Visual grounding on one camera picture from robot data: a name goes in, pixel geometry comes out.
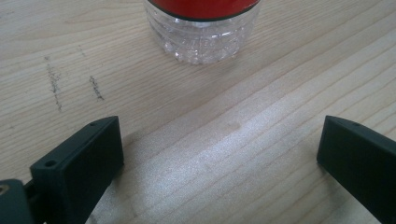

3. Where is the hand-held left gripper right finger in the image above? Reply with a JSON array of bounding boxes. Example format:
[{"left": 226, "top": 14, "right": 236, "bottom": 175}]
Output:
[{"left": 316, "top": 115, "right": 396, "bottom": 224}]

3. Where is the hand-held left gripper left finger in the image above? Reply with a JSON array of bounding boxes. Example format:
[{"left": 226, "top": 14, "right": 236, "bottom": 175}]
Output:
[{"left": 29, "top": 116, "right": 125, "bottom": 224}]

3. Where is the clear plastic bottle red label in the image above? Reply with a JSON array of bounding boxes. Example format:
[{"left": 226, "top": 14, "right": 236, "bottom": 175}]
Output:
[{"left": 143, "top": 0, "right": 262, "bottom": 65}]

